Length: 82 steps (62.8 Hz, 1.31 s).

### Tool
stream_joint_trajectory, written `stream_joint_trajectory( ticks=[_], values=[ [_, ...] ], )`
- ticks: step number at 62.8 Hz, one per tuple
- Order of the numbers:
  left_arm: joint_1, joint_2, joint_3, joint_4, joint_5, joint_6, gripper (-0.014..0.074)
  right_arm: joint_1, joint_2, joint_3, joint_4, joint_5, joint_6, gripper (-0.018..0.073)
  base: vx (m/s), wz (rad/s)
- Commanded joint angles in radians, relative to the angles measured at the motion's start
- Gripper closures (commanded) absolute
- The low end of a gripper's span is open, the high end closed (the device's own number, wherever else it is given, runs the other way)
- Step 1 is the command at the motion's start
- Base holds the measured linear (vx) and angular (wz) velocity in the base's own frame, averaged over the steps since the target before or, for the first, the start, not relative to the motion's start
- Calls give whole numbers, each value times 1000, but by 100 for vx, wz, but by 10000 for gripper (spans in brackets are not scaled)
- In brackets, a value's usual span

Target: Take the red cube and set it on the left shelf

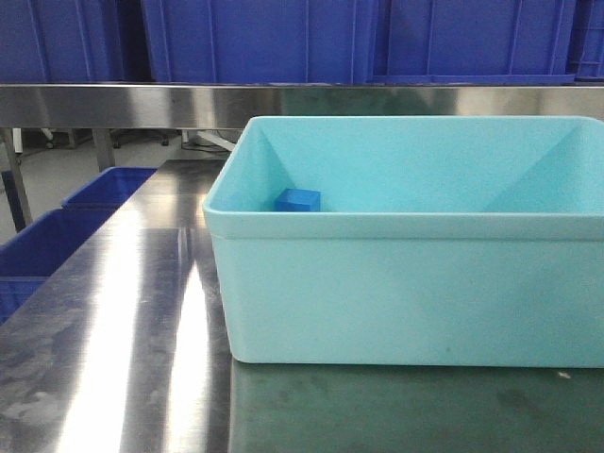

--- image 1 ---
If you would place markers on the blue crate shelf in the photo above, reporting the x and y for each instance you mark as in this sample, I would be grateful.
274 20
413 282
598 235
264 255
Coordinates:
60 41
260 42
473 42

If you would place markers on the blue bin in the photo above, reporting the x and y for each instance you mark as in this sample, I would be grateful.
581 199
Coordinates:
109 190
38 251

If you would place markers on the stainless steel shelf rail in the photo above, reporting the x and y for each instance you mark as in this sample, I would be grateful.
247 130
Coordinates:
231 106

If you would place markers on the blue crate upper shelf left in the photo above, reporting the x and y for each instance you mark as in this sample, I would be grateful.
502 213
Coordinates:
60 41

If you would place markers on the blue bin lower far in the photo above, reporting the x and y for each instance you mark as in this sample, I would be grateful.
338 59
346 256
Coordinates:
109 190

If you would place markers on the steel shelf leg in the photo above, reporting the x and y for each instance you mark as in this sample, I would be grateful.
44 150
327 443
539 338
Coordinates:
12 179

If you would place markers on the blue bin lower near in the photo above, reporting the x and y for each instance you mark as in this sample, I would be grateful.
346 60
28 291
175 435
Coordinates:
38 251

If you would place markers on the small blue cube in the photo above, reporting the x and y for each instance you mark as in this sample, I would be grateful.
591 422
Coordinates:
298 200

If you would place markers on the blue crate upper shelf right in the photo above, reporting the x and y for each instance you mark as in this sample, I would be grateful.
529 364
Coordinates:
473 42

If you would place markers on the blue crate upper shelf middle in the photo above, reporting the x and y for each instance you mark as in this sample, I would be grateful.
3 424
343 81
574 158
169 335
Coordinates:
260 42

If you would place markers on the light teal plastic tub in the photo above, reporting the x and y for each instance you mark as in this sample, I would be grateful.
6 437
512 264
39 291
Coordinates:
441 240

